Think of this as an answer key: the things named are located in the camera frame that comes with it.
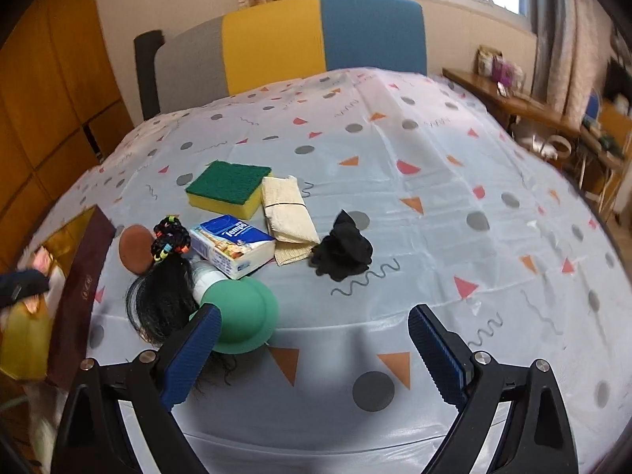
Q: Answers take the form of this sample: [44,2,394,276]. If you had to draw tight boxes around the yellow bag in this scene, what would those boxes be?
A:
[0,300,54,380]

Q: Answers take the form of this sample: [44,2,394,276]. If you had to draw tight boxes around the green and yellow sponge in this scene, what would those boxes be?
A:
[185,160,272,220]

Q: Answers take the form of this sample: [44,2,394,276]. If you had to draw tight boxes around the wooden side table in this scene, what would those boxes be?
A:
[443,68,583,144]

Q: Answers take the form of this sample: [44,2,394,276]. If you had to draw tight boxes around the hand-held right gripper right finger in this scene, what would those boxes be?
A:
[408,305,579,474]

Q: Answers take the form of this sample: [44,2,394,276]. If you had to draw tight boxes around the pale patterned curtain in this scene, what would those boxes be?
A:
[536,0,613,114]

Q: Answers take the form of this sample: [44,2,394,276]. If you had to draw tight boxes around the black sock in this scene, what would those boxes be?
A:
[308,210,373,282]

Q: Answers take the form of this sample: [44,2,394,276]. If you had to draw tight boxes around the white tape roll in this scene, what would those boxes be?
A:
[543,134,574,159]

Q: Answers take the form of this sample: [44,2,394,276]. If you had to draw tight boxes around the black hair wig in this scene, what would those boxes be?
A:
[125,252,235,398]

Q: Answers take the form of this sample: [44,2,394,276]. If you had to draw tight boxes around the beige folded cloth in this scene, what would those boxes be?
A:
[260,175,321,266]

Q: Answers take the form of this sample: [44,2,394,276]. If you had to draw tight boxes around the colourful beaded hair ties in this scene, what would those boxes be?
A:
[151,215,191,262]

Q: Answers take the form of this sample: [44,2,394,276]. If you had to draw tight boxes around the wooden wardrobe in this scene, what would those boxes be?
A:
[0,0,134,267]

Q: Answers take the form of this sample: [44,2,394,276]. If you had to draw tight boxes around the patterned grey tablecloth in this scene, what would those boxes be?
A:
[0,66,628,474]

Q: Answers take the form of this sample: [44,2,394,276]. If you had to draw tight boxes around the blue and white tissue packet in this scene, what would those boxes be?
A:
[189,215,276,280]

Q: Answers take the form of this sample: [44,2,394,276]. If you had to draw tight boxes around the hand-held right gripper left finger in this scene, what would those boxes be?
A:
[52,303,223,474]

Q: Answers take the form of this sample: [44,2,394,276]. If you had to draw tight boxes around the dark brown gift box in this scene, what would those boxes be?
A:
[20,205,117,388]

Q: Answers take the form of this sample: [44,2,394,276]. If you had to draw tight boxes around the brown round puff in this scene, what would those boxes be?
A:
[120,225,158,275]

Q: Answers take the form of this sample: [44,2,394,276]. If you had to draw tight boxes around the purple box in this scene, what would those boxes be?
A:
[491,56,517,87]

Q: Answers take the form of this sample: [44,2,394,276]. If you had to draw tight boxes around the white plastic bottle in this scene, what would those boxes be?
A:
[190,259,230,307]

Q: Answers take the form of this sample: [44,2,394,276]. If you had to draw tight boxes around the grey yellow blue headboard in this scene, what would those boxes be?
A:
[134,0,428,119]

